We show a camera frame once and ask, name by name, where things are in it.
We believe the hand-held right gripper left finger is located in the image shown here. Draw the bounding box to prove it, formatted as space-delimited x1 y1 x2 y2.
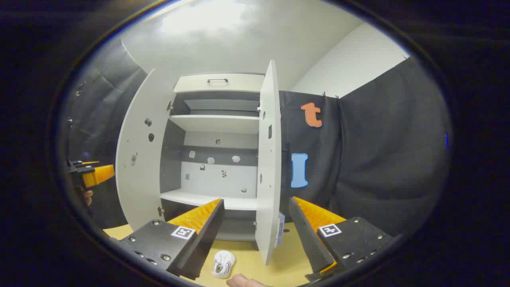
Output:
108 198 225 281

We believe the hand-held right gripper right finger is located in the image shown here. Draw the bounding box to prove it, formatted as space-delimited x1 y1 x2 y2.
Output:
288 196 403 283

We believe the white striped canvas shoe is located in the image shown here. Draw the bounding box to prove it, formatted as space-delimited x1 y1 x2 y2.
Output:
211 250 236 279

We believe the white grey shoe cabinet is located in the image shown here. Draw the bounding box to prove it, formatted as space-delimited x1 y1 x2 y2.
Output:
159 73 266 242

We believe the white cabinet shelf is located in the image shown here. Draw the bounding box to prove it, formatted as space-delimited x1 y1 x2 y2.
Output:
169 115 260 134
160 189 259 211

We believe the white cabinet drawer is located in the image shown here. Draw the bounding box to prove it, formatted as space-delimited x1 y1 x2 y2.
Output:
173 73 265 94

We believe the small blue white box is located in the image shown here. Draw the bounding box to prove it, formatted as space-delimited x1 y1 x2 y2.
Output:
277 212 286 246

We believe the black backdrop cloth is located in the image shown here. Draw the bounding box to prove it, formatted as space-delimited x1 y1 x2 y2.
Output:
279 56 453 238
66 38 148 230

